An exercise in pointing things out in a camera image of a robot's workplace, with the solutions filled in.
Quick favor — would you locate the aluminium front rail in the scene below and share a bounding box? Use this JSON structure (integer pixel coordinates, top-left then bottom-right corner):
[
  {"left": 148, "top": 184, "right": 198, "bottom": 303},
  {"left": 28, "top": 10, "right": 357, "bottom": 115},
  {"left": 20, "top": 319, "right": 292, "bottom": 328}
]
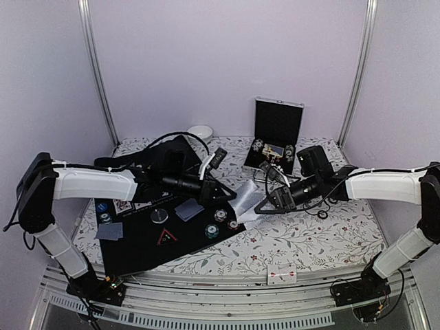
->
[{"left": 30, "top": 264, "right": 424, "bottom": 330}]

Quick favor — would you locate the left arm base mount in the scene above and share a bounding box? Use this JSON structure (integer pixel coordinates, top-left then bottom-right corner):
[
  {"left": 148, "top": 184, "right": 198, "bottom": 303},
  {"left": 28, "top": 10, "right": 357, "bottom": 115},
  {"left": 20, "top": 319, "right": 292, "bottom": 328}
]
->
[{"left": 66, "top": 272, "right": 127, "bottom": 307}]

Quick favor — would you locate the clear dealer puck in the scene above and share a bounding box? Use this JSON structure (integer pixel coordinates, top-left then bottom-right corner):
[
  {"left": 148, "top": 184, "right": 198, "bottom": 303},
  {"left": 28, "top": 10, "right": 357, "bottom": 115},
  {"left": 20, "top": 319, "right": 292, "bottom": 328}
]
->
[{"left": 151, "top": 208, "right": 168, "bottom": 224}]

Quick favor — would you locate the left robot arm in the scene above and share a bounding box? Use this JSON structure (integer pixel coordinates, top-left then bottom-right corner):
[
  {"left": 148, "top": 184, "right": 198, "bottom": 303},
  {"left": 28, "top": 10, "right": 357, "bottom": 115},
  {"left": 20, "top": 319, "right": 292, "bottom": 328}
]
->
[{"left": 8, "top": 132, "right": 243, "bottom": 298}]

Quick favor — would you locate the dealt card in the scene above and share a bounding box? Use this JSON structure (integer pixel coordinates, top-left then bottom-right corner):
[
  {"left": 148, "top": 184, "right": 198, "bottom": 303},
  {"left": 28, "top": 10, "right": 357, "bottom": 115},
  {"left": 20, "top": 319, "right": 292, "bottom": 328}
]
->
[
  {"left": 175, "top": 199, "right": 199, "bottom": 221},
  {"left": 95, "top": 223, "right": 119, "bottom": 241}
]

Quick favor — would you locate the card box in case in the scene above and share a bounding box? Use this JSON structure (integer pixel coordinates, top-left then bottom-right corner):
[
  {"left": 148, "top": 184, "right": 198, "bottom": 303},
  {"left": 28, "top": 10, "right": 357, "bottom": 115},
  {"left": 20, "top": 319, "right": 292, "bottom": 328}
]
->
[{"left": 262, "top": 144, "right": 284, "bottom": 158}]

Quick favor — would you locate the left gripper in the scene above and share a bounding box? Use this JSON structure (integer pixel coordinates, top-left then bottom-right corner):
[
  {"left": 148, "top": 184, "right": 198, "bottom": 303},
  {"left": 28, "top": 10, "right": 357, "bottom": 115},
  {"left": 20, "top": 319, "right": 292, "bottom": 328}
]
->
[{"left": 163, "top": 172, "right": 237, "bottom": 206}]

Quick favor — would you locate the face up king card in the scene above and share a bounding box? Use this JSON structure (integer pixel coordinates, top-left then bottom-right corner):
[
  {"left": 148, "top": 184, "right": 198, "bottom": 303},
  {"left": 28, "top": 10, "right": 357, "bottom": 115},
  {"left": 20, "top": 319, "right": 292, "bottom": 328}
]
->
[{"left": 113, "top": 199, "right": 133, "bottom": 215}]

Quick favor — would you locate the blue round button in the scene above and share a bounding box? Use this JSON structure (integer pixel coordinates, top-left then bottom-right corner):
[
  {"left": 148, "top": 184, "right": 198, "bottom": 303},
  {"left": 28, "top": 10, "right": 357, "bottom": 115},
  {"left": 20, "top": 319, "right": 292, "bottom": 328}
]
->
[{"left": 96, "top": 203, "right": 108, "bottom": 212}]

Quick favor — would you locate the black triangular token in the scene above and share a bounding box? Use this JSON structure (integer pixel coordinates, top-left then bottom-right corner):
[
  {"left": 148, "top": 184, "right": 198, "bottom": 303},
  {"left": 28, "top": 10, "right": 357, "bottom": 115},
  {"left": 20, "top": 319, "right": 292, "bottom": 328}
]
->
[{"left": 157, "top": 228, "right": 178, "bottom": 246}]

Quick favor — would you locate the right aluminium frame post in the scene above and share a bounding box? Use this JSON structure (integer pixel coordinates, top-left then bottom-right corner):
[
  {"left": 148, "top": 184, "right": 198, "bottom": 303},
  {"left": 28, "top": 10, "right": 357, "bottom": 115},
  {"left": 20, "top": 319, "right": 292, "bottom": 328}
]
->
[{"left": 338, "top": 0, "right": 378, "bottom": 149}]

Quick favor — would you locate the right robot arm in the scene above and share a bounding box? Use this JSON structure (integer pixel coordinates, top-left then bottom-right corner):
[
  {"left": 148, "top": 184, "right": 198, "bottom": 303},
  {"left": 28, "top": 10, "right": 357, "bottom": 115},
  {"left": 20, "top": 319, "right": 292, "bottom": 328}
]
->
[{"left": 254, "top": 146, "right": 439, "bottom": 300}]

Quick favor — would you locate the white chip stack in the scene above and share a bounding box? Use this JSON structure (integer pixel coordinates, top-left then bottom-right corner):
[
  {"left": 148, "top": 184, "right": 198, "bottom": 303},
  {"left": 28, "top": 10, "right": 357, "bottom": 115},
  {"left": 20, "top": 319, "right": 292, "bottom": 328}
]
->
[{"left": 214, "top": 209, "right": 228, "bottom": 222}]

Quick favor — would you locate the blue playing card deck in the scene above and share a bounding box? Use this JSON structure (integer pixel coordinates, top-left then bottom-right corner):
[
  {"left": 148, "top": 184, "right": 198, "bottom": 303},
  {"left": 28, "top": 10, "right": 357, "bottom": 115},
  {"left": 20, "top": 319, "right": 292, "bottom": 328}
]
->
[{"left": 229, "top": 179, "right": 265, "bottom": 230}]

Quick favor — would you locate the black poker mat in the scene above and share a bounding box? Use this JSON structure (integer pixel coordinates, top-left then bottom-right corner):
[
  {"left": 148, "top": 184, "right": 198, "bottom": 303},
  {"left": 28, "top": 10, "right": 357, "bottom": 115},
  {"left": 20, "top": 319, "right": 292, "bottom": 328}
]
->
[{"left": 91, "top": 135, "right": 250, "bottom": 278}]

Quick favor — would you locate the left aluminium frame post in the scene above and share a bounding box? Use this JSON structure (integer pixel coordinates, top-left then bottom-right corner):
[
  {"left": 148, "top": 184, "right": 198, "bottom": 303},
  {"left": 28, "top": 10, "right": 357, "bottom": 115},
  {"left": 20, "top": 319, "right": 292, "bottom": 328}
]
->
[{"left": 78, "top": 0, "right": 120, "bottom": 147}]

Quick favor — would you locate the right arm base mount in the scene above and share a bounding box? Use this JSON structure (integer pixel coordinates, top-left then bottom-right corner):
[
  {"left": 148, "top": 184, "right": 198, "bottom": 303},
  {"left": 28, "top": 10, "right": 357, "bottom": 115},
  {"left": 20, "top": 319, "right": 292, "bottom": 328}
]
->
[{"left": 330, "top": 278, "right": 391, "bottom": 323}]

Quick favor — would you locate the aluminium poker case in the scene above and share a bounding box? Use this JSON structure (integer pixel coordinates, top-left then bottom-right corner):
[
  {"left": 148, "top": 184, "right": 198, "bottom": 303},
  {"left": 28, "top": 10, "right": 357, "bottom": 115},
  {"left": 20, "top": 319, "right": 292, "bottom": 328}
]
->
[{"left": 243, "top": 97, "right": 305, "bottom": 175}]

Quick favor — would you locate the chip stack in case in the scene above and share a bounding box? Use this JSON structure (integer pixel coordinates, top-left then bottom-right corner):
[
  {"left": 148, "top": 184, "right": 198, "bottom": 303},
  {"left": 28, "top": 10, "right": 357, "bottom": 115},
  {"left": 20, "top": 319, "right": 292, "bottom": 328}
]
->
[
  {"left": 284, "top": 144, "right": 295, "bottom": 163},
  {"left": 251, "top": 139, "right": 264, "bottom": 153}
]

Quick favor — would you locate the face up ten card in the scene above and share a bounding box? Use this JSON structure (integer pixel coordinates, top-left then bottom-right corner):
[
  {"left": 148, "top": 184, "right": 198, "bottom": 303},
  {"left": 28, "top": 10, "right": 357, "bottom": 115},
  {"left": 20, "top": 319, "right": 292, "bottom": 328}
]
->
[{"left": 133, "top": 201, "right": 153, "bottom": 210}]

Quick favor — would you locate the aluminium frame post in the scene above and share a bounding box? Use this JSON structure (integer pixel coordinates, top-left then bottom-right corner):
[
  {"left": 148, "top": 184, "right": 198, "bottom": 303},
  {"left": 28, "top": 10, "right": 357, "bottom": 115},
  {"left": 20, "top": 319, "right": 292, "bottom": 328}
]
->
[
  {"left": 78, "top": 0, "right": 120, "bottom": 147},
  {"left": 338, "top": 0, "right": 378, "bottom": 149}
]

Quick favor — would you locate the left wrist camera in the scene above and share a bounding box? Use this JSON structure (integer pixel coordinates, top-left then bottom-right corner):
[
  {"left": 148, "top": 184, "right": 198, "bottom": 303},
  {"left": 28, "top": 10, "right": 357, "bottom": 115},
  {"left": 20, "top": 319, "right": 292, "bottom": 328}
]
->
[{"left": 198, "top": 147, "right": 228, "bottom": 181}]

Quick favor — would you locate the white ceramic bowl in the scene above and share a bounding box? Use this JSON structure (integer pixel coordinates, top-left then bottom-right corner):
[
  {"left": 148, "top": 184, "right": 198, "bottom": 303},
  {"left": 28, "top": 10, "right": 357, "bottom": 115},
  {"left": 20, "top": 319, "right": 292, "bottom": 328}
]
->
[{"left": 187, "top": 125, "right": 214, "bottom": 143}]

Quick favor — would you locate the dropped face up card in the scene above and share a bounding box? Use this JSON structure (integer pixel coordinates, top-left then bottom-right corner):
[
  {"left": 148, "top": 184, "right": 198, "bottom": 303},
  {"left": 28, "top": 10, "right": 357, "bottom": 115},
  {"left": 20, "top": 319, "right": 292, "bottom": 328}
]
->
[{"left": 267, "top": 263, "right": 297, "bottom": 285}]

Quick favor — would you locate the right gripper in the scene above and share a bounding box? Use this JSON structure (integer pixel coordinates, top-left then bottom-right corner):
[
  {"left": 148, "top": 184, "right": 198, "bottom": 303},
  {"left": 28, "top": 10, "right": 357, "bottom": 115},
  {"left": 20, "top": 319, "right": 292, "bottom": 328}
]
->
[{"left": 254, "top": 174, "right": 321, "bottom": 215}]

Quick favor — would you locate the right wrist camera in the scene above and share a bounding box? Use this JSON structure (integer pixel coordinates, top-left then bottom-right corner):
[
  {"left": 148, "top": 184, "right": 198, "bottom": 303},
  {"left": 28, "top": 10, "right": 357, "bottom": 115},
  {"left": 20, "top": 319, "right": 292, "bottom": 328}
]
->
[{"left": 259, "top": 161, "right": 290, "bottom": 187}]

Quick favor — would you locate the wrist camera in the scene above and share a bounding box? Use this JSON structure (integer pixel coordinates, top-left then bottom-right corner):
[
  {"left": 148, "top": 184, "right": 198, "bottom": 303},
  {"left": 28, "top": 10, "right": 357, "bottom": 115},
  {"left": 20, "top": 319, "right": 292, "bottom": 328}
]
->
[
  {"left": 198, "top": 147, "right": 228, "bottom": 181},
  {"left": 259, "top": 161, "right": 290, "bottom": 187}
]

